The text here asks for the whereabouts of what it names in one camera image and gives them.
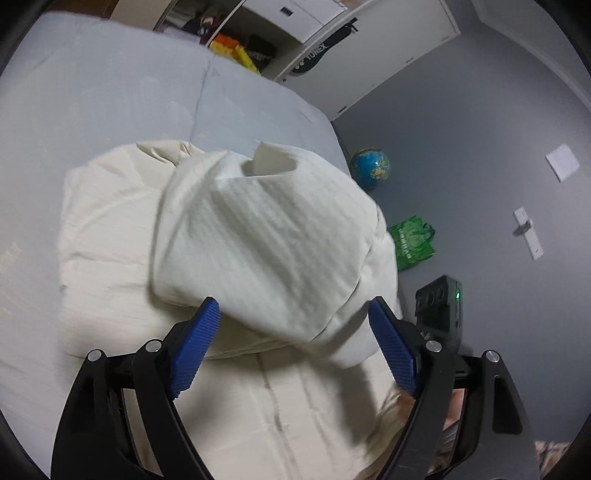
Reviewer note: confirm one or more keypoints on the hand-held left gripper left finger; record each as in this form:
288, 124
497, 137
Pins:
194, 350

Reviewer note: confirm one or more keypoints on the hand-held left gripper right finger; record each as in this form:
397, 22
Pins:
392, 346

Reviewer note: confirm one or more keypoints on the white hooded jacket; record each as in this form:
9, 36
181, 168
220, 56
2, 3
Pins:
258, 240

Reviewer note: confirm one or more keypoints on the person's right forearm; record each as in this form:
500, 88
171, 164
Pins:
397, 415

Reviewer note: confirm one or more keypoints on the black clothes pile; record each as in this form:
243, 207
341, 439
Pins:
261, 53

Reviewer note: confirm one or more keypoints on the folded clothes on shelf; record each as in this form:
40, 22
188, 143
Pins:
201, 25

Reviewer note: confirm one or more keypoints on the green shopping bag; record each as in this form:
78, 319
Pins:
411, 242

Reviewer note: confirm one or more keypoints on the blue globe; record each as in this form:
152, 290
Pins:
369, 166

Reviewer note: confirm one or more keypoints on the white door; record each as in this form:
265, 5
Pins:
392, 55

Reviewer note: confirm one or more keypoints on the bed with grey sheet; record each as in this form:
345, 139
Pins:
115, 101

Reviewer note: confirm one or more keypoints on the black racket bag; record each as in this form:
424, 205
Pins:
318, 53

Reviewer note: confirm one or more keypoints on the yellow and orange boxes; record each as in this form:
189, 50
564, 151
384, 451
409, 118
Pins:
233, 50

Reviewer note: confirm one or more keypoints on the white wardrobe drawer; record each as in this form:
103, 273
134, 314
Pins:
295, 16

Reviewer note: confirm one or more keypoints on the white wardrobe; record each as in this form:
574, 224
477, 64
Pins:
258, 27

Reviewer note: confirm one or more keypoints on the white wall switch plate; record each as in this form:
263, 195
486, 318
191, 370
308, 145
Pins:
528, 233

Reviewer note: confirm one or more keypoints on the white paper on wall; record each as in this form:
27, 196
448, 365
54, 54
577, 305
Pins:
563, 162

